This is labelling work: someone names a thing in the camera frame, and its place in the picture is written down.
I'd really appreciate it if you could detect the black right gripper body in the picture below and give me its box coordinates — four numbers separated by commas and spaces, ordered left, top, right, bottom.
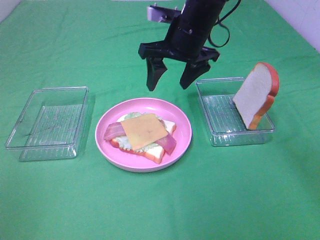
138, 41, 220, 65

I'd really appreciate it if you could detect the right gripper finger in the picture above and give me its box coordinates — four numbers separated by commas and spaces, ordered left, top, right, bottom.
146, 57, 168, 91
179, 61, 211, 90

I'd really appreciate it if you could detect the yellow cheese slice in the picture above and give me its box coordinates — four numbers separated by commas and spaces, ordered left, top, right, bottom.
120, 113, 168, 151

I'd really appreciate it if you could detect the bacon strip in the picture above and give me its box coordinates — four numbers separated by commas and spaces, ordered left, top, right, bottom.
155, 120, 177, 155
103, 122, 126, 141

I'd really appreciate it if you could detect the green lettuce leaf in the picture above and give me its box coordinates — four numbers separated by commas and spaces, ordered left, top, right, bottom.
112, 112, 165, 155

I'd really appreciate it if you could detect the bread slice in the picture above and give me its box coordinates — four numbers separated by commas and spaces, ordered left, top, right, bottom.
104, 119, 177, 164
233, 62, 280, 130

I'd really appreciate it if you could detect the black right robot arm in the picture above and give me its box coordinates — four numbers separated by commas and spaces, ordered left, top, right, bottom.
138, 0, 226, 91

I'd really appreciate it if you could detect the right clear plastic container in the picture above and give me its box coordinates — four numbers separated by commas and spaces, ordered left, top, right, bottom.
195, 77, 275, 147

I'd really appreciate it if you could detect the clear plastic container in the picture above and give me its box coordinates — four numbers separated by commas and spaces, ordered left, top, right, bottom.
195, 77, 275, 147
5, 86, 89, 162

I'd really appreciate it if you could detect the pink round plate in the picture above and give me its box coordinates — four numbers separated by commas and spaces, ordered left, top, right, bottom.
95, 97, 193, 173

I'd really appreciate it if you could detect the left clear plastic container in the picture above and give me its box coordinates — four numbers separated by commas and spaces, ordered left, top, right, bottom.
5, 86, 89, 162

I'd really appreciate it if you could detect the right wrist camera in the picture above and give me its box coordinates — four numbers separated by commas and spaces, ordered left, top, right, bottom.
147, 5, 181, 24

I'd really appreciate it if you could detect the right black cable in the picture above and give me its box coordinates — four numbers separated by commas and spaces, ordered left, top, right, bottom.
208, 0, 243, 48

